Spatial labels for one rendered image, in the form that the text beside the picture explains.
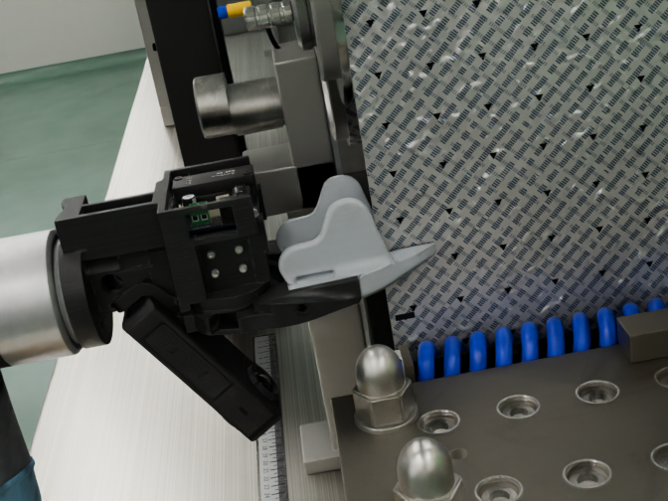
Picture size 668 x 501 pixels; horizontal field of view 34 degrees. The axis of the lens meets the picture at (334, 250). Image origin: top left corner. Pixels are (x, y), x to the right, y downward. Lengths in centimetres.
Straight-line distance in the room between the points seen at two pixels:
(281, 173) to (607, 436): 26
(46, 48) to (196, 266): 581
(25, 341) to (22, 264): 4
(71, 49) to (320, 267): 579
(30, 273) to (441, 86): 25
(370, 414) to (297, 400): 30
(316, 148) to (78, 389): 40
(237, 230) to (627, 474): 24
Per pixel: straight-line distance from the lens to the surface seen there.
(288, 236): 66
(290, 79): 68
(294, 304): 60
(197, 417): 91
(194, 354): 64
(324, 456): 80
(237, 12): 72
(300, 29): 63
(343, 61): 60
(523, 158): 64
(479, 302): 67
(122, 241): 62
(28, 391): 298
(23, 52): 643
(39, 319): 63
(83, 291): 62
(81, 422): 94
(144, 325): 63
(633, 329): 64
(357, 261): 62
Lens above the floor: 137
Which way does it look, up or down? 24 degrees down
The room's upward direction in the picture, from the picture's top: 10 degrees counter-clockwise
